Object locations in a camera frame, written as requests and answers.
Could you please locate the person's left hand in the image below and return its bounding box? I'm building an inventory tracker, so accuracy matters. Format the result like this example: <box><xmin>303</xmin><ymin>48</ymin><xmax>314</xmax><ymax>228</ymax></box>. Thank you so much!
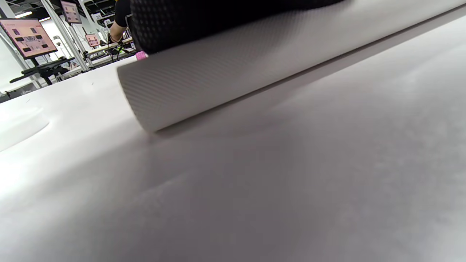
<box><xmin>129</xmin><ymin>0</ymin><xmax>346</xmax><ymax>55</ymax></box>

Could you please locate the green striped mouse pad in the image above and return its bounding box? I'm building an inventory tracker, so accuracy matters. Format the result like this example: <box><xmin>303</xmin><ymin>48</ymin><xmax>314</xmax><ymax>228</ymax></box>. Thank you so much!
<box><xmin>116</xmin><ymin>0</ymin><xmax>466</xmax><ymax>132</ymax></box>

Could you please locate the aluminium frame post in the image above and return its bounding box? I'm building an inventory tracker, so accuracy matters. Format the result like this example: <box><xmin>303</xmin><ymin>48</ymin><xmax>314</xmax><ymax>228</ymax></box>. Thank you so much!
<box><xmin>40</xmin><ymin>0</ymin><xmax>90</xmax><ymax>71</ymax></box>

